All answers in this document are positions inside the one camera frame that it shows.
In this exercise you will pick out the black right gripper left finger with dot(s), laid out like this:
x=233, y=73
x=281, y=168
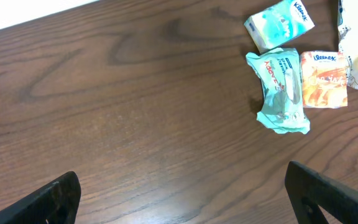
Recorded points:
x=56, y=202

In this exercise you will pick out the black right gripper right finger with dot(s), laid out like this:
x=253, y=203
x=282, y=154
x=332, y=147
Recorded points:
x=311, y=192

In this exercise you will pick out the teal wrapper packet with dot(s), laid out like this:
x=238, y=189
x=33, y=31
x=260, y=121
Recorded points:
x=280, y=76

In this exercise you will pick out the orange snack packet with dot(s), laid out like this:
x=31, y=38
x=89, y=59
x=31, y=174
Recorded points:
x=324, y=79

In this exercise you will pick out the green tissue pack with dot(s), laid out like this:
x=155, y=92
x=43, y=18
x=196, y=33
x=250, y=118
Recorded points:
x=278, y=24

